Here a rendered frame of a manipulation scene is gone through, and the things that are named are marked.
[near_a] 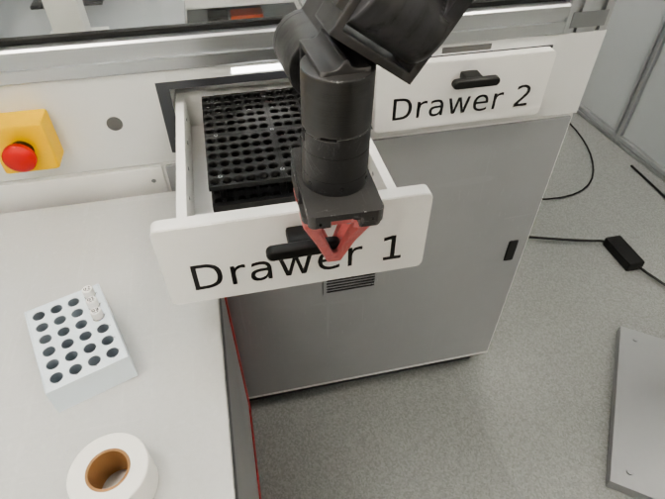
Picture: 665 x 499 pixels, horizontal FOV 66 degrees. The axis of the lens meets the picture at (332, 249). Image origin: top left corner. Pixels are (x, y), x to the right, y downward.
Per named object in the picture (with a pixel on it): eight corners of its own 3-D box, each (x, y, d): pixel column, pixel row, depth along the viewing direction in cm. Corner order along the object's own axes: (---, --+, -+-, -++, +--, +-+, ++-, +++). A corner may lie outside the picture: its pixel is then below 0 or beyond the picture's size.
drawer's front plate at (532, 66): (538, 114, 87) (558, 49, 79) (373, 134, 82) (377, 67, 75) (532, 109, 88) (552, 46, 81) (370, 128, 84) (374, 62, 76)
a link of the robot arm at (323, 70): (311, 71, 35) (389, 61, 36) (286, 32, 39) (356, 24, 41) (312, 156, 40) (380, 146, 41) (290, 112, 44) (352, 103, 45)
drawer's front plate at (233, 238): (422, 265, 61) (433, 192, 54) (172, 306, 57) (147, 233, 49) (417, 255, 62) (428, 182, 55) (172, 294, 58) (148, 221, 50)
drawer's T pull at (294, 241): (341, 251, 51) (341, 242, 50) (267, 263, 50) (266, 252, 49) (333, 228, 54) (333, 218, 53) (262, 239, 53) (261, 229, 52)
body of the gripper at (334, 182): (355, 156, 51) (359, 87, 45) (383, 226, 44) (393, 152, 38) (290, 163, 50) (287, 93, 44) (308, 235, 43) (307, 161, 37)
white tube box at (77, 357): (138, 375, 57) (129, 355, 54) (58, 413, 54) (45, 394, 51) (108, 303, 65) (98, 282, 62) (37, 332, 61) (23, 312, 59)
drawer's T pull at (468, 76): (500, 85, 77) (502, 76, 76) (452, 90, 76) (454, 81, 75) (489, 75, 80) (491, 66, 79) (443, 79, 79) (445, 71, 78)
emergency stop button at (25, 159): (40, 172, 68) (28, 147, 66) (8, 176, 68) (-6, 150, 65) (44, 160, 71) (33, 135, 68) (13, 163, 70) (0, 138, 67)
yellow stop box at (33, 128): (59, 171, 71) (40, 126, 66) (4, 178, 70) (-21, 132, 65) (65, 151, 75) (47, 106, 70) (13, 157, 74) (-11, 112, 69)
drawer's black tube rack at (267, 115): (355, 209, 66) (356, 167, 61) (217, 229, 63) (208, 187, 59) (321, 122, 82) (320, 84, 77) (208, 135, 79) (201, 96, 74)
